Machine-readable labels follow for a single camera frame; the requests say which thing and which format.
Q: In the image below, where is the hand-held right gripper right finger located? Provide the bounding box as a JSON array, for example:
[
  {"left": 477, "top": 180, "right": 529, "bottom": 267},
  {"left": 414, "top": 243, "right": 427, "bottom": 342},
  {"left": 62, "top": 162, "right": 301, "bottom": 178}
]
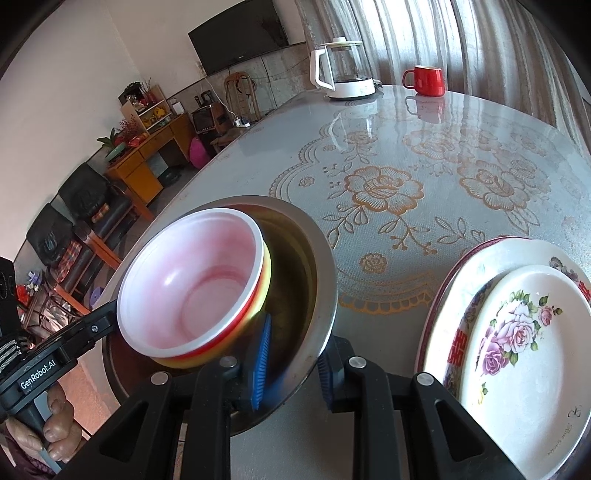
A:
[{"left": 318, "top": 337, "right": 525, "bottom": 480}]

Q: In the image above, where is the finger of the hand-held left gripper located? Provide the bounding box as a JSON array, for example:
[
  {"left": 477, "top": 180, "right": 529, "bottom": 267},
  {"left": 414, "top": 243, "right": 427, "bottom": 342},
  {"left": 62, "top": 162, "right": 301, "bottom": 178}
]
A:
[{"left": 34, "top": 299, "right": 119, "bottom": 366}]

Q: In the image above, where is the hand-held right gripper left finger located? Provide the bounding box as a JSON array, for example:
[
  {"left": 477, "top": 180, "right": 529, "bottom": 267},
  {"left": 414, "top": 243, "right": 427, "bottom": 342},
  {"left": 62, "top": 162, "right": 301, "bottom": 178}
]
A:
[{"left": 60, "top": 313, "right": 274, "bottom": 480}]

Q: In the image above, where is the yellow plastic bowl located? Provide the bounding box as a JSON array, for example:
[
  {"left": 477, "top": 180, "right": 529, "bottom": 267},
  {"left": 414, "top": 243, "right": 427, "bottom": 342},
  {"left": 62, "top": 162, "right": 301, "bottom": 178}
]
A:
[{"left": 154, "top": 231, "right": 274, "bottom": 370}]

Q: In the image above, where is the stainless steel bowl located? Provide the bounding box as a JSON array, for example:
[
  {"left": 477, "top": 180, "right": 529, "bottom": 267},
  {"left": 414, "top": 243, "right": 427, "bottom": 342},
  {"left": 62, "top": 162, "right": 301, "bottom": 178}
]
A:
[{"left": 102, "top": 195, "right": 339, "bottom": 437}]

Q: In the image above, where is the red plastic bowl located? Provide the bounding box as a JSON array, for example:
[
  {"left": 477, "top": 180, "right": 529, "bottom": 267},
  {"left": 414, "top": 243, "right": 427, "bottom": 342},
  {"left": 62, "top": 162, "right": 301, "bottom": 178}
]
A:
[{"left": 116, "top": 208, "right": 265, "bottom": 358}]

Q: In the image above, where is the large purple-rimmed floral plate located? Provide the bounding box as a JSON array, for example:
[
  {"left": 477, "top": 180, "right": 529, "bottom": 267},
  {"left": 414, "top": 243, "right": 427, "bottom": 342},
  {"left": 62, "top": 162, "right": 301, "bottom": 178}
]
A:
[{"left": 414, "top": 235, "right": 546, "bottom": 384}]

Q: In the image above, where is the medium plate with red print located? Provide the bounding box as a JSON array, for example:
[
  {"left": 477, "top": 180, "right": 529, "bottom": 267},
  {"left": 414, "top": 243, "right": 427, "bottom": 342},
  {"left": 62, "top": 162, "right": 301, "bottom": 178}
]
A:
[{"left": 422, "top": 236, "right": 591, "bottom": 407}]

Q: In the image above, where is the small plate with rose print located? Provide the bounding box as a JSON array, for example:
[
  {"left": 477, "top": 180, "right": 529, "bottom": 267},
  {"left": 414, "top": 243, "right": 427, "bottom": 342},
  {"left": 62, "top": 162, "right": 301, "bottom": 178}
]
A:
[{"left": 459, "top": 264, "right": 591, "bottom": 480}]

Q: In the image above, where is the person's left hand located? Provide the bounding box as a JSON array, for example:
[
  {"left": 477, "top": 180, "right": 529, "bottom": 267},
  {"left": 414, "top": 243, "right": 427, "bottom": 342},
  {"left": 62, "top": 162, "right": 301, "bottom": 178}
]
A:
[{"left": 41, "top": 385, "right": 87, "bottom": 461}]

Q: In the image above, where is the black armchair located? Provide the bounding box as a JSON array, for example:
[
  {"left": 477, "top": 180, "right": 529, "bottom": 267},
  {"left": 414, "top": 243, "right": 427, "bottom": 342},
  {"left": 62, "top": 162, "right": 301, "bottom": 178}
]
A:
[
  {"left": 59, "top": 162, "right": 139, "bottom": 232},
  {"left": 25, "top": 203, "right": 93, "bottom": 296}
]

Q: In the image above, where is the yellow wooden desk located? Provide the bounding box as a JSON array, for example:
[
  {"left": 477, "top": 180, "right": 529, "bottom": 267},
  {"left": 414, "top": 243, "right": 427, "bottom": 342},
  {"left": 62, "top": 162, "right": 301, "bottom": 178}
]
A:
[{"left": 105, "top": 113, "right": 195, "bottom": 220}]

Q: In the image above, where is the pink plastic item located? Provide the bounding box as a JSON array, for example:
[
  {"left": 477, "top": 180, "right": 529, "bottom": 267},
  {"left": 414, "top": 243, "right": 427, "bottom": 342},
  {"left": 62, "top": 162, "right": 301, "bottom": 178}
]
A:
[{"left": 188, "top": 136, "right": 209, "bottom": 169}]

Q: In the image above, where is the wooden desktop shelf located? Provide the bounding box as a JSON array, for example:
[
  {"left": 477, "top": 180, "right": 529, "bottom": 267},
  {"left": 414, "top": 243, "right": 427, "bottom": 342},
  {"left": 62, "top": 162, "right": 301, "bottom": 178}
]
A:
[{"left": 119, "top": 83, "right": 168, "bottom": 134}]

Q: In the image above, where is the wooden chair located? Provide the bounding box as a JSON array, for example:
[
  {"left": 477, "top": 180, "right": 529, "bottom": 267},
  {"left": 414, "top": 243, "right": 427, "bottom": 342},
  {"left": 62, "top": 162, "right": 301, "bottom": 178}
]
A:
[{"left": 210, "top": 71, "right": 262, "bottom": 148}]

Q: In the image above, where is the white electric kettle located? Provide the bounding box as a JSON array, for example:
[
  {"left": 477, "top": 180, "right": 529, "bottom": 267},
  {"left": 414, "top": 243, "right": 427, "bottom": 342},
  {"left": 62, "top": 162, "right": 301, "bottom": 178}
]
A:
[{"left": 309, "top": 37, "right": 377, "bottom": 100}]

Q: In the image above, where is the red mug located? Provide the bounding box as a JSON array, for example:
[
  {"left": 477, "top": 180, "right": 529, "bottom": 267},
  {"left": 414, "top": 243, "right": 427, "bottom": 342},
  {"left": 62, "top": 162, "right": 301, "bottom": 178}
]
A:
[{"left": 402, "top": 65, "right": 447, "bottom": 97}]

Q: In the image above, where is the wide grey window curtain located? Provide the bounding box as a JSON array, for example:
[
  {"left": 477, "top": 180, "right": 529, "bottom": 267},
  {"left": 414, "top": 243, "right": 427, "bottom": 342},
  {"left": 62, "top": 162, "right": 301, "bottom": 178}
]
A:
[{"left": 295, "top": 0, "right": 591, "bottom": 148}]

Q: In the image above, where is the black wall television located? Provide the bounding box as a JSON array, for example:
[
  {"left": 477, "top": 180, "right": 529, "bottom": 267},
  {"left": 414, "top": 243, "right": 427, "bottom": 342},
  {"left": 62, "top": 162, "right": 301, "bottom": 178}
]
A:
[{"left": 188, "top": 0, "right": 290, "bottom": 77}]

